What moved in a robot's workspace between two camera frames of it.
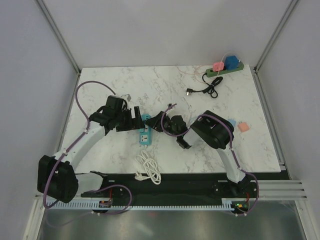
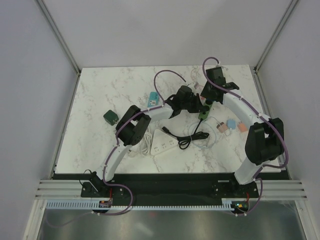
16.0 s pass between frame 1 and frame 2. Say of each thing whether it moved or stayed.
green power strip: moved
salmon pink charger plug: stayed
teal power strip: moved
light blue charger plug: stayed
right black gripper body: moved
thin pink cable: moved
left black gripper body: moved
